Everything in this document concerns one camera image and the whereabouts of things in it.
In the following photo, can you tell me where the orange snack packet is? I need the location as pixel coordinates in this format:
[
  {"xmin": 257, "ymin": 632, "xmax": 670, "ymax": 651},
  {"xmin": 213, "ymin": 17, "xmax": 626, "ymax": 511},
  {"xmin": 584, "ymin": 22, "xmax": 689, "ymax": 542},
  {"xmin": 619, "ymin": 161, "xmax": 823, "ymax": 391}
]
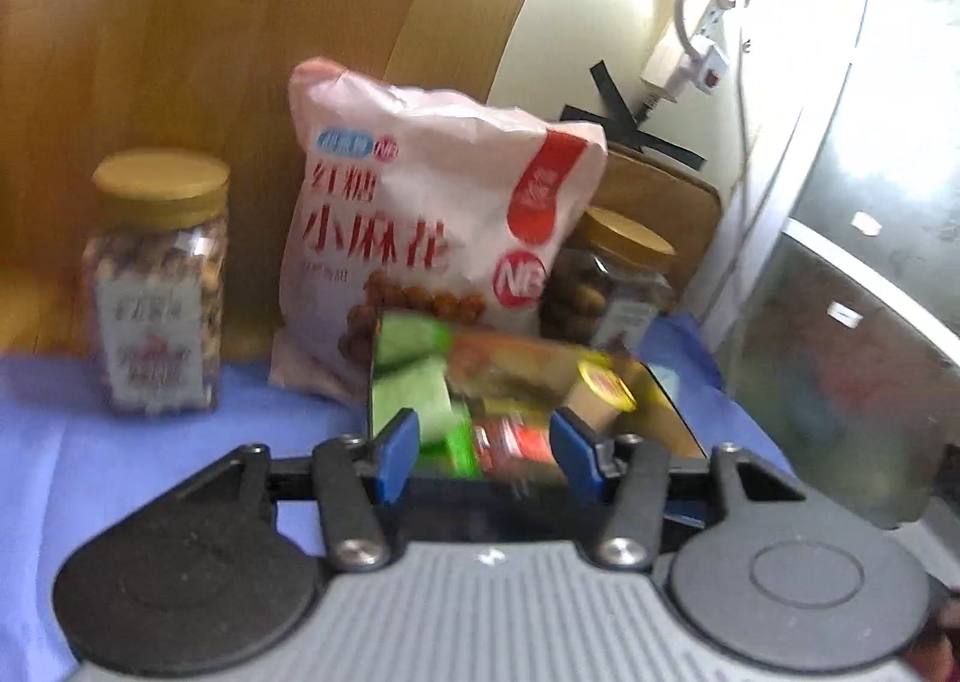
[{"xmin": 448, "ymin": 331, "xmax": 601, "ymax": 402}]

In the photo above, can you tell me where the red snack packet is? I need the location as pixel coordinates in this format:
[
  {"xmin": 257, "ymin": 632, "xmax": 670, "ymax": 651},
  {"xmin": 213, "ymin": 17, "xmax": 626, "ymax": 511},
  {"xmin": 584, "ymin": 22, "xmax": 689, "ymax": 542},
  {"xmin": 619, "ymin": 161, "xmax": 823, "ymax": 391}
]
[{"xmin": 472, "ymin": 413, "xmax": 560, "ymax": 482}]

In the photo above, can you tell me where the pink snack bag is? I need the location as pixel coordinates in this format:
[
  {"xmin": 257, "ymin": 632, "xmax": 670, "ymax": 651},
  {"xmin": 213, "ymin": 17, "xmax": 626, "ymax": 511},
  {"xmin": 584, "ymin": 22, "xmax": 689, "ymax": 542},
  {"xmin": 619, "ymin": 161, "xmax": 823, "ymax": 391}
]
[{"xmin": 268, "ymin": 56, "xmax": 608, "ymax": 407}]

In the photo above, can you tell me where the blue cloth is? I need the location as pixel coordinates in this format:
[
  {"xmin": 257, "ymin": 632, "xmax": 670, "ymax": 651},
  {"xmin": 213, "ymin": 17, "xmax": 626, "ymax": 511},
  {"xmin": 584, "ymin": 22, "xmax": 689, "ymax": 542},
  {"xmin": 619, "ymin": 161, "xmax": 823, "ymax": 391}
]
[{"xmin": 0, "ymin": 310, "xmax": 803, "ymax": 682}]

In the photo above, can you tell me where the dark snack jar gold lid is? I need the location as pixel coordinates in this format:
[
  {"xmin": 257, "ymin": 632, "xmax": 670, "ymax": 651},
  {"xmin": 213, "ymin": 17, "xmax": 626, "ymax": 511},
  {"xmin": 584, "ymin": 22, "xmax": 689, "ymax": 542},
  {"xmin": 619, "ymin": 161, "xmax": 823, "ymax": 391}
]
[{"xmin": 540, "ymin": 205, "xmax": 677, "ymax": 354}]

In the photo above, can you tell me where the small brown board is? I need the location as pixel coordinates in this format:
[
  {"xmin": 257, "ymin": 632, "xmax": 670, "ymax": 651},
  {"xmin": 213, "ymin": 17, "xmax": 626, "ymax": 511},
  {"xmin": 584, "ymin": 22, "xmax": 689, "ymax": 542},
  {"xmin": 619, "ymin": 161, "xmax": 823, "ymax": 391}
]
[{"xmin": 592, "ymin": 143, "xmax": 722, "ymax": 314}]

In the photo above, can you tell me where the colourful snack box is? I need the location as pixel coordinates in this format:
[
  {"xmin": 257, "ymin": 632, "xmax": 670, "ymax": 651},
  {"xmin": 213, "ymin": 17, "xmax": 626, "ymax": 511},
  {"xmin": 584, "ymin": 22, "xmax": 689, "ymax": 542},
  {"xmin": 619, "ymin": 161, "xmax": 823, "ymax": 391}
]
[{"xmin": 366, "ymin": 310, "xmax": 707, "ymax": 510}]

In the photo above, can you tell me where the jelly cup with yellow lid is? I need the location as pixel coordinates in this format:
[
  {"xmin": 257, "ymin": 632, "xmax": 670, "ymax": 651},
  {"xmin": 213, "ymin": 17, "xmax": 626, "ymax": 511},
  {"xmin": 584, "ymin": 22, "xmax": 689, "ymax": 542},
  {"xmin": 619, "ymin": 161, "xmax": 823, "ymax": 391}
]
[{"xmin": 564, "ymin": 350, "xmax": 638, "ymax": 437}]

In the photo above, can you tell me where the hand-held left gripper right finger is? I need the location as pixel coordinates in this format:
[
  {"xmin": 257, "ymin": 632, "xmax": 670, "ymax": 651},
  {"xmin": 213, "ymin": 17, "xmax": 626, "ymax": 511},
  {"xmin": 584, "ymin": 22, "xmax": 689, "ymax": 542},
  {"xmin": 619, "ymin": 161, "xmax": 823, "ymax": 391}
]
[{"xmin": 550, "ymin": 409, "xmax": 809, "ymax": 569}]

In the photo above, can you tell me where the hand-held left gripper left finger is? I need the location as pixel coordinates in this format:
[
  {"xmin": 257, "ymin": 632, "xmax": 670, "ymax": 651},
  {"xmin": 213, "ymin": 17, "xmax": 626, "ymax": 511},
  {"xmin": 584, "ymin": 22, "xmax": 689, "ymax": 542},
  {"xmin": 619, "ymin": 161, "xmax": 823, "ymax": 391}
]
[{"xmin": 176, "ymin": 409, "xmax": 421, "ymax": 572}]

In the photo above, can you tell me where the green yellow snack packet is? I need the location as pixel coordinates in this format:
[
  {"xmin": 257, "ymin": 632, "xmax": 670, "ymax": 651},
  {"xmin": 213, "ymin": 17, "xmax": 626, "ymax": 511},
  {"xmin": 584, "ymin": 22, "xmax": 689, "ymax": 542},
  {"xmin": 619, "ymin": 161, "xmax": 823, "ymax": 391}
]
[{"xmin": 373, "ymin": 316, "xmax": 475, "ymax": 477}]

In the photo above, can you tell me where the black tape strip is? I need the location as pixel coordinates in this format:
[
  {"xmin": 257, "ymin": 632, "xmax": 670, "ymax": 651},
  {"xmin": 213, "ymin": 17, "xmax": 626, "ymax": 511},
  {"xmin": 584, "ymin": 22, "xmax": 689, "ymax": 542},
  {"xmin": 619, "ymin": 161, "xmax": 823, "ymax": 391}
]
[{"xmin": 562, "ymin": 61, "xmax": 710, "ymax": 171}]

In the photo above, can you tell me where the dark green window panel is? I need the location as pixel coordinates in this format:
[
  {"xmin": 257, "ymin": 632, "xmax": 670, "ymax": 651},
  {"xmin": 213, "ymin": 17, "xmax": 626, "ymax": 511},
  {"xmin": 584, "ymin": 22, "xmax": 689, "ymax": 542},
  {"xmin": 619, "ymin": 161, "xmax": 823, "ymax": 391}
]
[{"xmin": 675, "ymin": 0, "xmax": 960, "ymax": 529}]

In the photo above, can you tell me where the large wooden board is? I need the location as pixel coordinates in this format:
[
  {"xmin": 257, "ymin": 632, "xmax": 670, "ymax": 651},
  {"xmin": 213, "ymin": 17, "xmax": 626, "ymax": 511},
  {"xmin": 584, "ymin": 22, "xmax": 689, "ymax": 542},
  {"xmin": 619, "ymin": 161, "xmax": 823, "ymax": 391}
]
[{"xmin": 0, "ymin": 0, "xmax": 560, "ymax": 360}]

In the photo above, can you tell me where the nut jar with gold lid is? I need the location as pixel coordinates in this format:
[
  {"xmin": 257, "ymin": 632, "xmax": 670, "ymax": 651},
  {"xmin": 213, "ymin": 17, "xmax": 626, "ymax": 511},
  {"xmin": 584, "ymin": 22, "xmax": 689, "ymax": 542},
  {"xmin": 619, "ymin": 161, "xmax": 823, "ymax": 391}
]
[{"xmin": 81, "ymin": 151, "xmax": 230, "ymax": 417}]

